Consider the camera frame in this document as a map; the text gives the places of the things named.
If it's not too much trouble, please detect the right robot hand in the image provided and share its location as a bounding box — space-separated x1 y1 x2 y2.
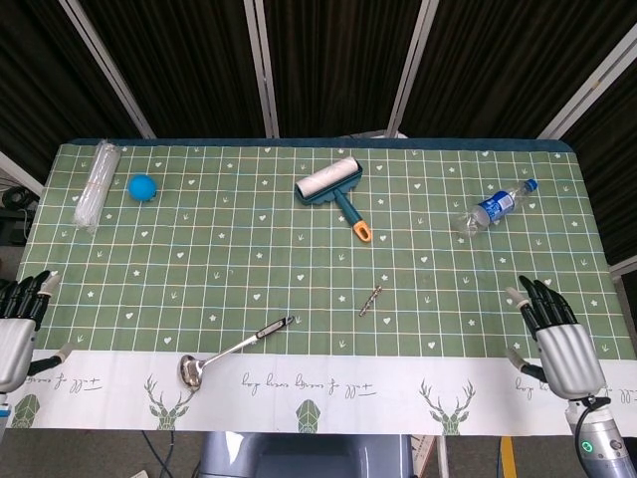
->
505 275 611 400

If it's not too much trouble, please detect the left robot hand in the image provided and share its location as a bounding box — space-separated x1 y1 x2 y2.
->
0 270 76 394

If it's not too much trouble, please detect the metal bead chain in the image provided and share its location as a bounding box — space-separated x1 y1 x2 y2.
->
359 285 382 317

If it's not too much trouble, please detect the black equipment beside table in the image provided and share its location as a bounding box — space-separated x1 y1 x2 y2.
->
0 184 37 246

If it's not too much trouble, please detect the clear plastic water bottle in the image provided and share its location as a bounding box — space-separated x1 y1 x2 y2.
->
456 178 540 237

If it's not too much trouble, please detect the stainless steel ladle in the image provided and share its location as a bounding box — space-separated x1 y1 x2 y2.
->
178 314 294 392

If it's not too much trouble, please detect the bundle of clear plastic tubes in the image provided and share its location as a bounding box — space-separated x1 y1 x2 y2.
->
74 140 122 234

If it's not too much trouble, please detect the blue ball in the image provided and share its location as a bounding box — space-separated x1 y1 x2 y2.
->
126 173 159 203

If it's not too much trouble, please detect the green checked tablecloth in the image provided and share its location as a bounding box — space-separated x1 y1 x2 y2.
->
0 142 637 433

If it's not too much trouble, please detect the grey robot torso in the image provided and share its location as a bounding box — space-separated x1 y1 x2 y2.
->
198 430 414 478

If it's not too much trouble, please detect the teal lint roller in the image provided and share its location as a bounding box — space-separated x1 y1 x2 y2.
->
294 156 373 244

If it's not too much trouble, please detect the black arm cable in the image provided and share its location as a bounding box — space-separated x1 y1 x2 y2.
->
574 395 611 478

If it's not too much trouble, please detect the white partition frame post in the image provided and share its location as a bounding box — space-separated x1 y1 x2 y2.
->
385 0 440 138
58 0 156 139
242 0 280 138
535 23 637 141

